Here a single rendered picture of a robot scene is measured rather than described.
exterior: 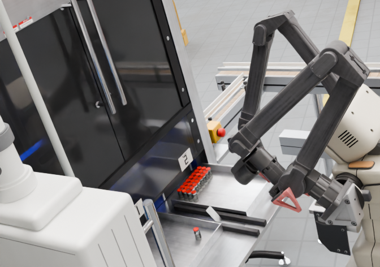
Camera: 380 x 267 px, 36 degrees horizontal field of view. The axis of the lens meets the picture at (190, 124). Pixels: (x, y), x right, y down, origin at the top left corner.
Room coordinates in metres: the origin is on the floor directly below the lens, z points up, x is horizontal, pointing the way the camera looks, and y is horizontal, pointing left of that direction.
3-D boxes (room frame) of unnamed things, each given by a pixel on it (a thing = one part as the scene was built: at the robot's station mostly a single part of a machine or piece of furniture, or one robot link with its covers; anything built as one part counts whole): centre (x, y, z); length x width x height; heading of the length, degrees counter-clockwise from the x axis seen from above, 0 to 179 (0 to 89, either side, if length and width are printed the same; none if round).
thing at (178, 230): (1.70, 0.21, 0.90); 0.34 x 0.26 x 0.04; 50
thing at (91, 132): (1.62, 0.41, 1.51); 0.47 x 0.01 x 0.59; 140
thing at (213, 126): (2.23, -0.08, 1.00); 0.08 x 0.07 x 0.07; 50
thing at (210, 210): (1.73, -0.03, 0.91); 0.14 x 0.03 x 0.06; 49
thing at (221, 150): (2.27, -0.06, 0.87); 0.14 x 0.13 x 0.02; 50
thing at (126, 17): (1.97, 0.12, 1.51); 0.43 x 0.01 x 0.59; 140
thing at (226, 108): (2.54, -0.16, 0.92); 0.69 x 0.15 x 0.16; 140
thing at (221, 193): (1.93, -0.06, 0.90); 0.34 x 0.26 x 0.04; 51
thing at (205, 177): (2.00, 0.03, 0.90); 0.18 x 0.02 x 0.05; 141
